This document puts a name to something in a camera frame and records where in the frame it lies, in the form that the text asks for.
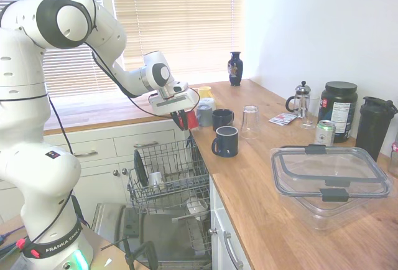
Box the grey wire upper dishwasher rack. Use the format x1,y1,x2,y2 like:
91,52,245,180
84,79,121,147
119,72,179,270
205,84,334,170
126,141,211,215

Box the clear tall tumbler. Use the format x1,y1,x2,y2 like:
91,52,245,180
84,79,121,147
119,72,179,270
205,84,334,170
300,95,321,130

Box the clear plastic storage container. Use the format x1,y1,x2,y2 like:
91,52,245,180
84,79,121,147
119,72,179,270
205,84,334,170
290,189,389,232

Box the glass french press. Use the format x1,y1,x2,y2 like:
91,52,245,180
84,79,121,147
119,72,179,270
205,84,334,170
285,80,312,119

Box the black shaker bottle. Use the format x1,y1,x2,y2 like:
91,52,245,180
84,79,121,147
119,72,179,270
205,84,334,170
354,96,398,162

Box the white bowl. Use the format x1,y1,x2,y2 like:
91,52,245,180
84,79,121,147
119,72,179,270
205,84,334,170
185,197,208,221

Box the dark blue mug pale inside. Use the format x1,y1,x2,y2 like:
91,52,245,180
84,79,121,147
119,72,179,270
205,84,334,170
211,126,239,157

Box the red enamel speckled mug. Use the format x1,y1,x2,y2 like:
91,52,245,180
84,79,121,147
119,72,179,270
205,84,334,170
183,110,200,129

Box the dark blue painted vase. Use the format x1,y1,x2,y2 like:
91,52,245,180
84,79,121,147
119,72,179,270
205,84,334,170
228,51,243,87

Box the pale white mug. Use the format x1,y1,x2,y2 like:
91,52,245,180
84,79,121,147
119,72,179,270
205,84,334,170
198,97,216,111

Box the white printed mug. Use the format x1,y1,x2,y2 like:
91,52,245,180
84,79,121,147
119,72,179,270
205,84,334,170
148,171,164,190

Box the stainless dishwasher door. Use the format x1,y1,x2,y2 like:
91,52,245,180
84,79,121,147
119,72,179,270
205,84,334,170
91,203,212,268

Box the grey mug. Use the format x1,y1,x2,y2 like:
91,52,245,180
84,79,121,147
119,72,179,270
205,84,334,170
196,104,214,127

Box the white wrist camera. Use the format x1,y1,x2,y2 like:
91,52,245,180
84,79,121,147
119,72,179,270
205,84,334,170
172,81,189,94

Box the pink capped bottle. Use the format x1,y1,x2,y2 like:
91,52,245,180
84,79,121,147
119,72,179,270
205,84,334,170
387,136,398,176

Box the beige window blind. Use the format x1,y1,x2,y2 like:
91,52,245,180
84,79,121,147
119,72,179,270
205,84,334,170
108,0,245,88

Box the clear container lid black clips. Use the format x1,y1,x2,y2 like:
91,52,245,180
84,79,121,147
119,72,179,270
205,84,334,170
269,144,393,203

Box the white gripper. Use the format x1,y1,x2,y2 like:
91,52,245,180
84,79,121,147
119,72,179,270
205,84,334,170
149,88,200,131

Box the white kitchen cabinet with drawers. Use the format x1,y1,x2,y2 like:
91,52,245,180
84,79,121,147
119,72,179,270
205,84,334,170
0,119,193,224

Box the silver cabinet bar handle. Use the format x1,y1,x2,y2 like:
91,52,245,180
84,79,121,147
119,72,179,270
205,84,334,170
222,231,245,269

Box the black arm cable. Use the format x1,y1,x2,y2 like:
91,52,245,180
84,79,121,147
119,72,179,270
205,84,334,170
48,0,201,252

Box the yellow mug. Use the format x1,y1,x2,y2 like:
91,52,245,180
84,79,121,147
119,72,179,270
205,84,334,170
197,86,213,100

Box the upturned clear glass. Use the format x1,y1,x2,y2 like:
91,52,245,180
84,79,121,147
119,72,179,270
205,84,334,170
241,105,260,140

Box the black camera stand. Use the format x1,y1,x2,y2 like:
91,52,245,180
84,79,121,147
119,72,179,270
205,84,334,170
101,235,159,270

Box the white cabinet under wooden counter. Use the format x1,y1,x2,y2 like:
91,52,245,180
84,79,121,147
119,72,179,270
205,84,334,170
210,176,252,270

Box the white green drink can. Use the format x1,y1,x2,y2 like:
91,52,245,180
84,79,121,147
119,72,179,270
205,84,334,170
313,119,336,146

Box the white window blind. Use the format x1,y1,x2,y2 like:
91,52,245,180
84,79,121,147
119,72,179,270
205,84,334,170
0,0,125,98

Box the black protein powder tub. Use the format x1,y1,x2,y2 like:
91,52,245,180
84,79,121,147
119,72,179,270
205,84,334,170
317,81,358,143

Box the grey wire lower dishwasher rack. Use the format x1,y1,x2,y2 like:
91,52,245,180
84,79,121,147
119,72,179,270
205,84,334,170
171,195,213,260

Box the dark round plate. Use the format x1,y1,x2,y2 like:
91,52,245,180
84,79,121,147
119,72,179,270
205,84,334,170
133,149,149,187

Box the grey wire dishwasher rack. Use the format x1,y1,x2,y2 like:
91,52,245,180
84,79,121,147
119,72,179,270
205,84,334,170
171,195,213,260
126,141,211,215

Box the blue purple cable bundle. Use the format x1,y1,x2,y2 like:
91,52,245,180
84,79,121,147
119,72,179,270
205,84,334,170
0,225,25,255

